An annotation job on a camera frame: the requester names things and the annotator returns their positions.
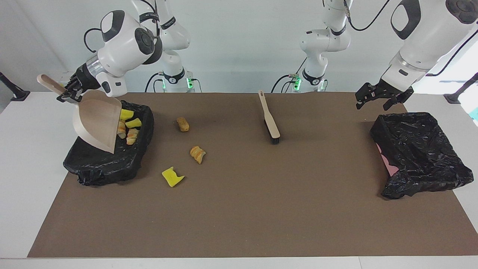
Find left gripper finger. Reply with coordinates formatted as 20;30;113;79
383;93;412;111
356;83;378;110

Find black plastic trash bag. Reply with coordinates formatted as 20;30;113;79
63;100;155;186
370;112;474;200

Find black left base cable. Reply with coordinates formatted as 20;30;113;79
271;56;307;93

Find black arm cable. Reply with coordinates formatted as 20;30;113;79
343;0;478;76
84;0;161;53

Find black right base cable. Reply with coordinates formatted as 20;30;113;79
145;72;165;93

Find beige plastic dustpan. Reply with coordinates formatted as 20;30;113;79
37;74;122;154

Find notched yellow sponge piece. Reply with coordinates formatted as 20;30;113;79
161;166;186;188

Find beige brush black bristles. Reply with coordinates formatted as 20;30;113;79
258;90;282;145

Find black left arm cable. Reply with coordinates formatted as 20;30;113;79
343;0;478;76

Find black base cable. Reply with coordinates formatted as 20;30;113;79
145;72;165;93
271;56;307;93

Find brown table mat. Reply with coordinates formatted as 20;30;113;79
27;92;478;258

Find black clamp stand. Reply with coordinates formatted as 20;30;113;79
0;72;31;102
444;72;478;104

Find orange striped sponge chunk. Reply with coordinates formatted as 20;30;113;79
190;146;207;164

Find pink plastic bin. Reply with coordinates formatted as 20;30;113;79
375;144;400;178

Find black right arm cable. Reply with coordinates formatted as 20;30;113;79
84;0;161;53

